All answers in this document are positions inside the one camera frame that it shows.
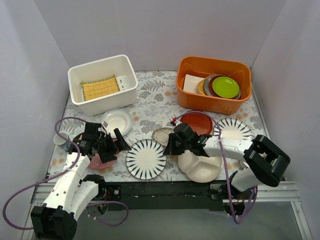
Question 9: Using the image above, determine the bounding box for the blue striped white plate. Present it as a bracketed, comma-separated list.
[125, 139, 167, 181]

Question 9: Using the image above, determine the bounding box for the yellow woven bamboo mat plate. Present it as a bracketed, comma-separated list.
[80, 75, 120, 101]

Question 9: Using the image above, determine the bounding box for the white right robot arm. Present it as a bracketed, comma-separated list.
[163, 123, 291, 199]

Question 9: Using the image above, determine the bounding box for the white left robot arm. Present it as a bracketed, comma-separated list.
[30, 122, 131, 240]

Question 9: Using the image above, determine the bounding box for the yellow basket plate in bin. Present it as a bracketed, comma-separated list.
[197, 79, 206, 95]

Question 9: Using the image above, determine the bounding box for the white square plate in bin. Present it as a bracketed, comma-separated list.
[183, 74, 204, 94]

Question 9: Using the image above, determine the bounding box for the white plastic bin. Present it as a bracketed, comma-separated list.
[67, 54, 138, 117]

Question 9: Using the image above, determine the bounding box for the grey plate in bin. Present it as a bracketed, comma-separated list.
[203, 74, 217, 97]

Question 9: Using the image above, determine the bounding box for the dark red plate in bin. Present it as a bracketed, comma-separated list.
[209, 76, 219, 97]

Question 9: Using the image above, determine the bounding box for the orange plastic bin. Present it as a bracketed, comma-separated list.
[176, 56, 252, 115]

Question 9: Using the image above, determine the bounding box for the pink polka dot plate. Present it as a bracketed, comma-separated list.
[73, 133, 119, 171]

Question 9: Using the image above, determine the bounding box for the speckled oval ceramic plate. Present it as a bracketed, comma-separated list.
[152, 127, 174, 147]

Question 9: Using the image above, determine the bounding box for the red lacquer round plate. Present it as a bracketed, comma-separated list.
[180, 112, 213, 135]

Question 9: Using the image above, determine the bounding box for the floral patterned table mat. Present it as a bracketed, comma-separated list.
[47, 71, 270, 182]

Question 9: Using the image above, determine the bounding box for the beige divided plate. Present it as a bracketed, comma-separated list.
[178, 150, 223, 183]

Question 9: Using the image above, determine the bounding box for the white deep bowl plate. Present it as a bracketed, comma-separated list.
[100, 108, 133, 139]

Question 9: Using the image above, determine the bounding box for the small white cup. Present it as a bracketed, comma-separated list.
[53, 134, 71, 152]

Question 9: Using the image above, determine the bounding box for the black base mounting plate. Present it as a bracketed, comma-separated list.
[43, 174, 286, 212]

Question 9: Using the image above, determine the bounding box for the lime green plate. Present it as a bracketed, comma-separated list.
[212, 76, 240, 99]

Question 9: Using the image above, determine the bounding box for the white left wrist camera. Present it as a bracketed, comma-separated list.
[101, 121, 108, 129]

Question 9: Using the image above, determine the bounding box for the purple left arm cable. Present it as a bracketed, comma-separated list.
[2, 116, 130, 230]

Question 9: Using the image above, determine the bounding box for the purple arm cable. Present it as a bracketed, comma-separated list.
[172, 110, 258, 225]
[2, 116, 130, 230]

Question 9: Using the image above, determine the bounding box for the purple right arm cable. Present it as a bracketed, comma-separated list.
[172, 110, 258, 225]

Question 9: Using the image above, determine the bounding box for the aluminium frame rail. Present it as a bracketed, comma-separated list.
[21, 181, 313, 240]

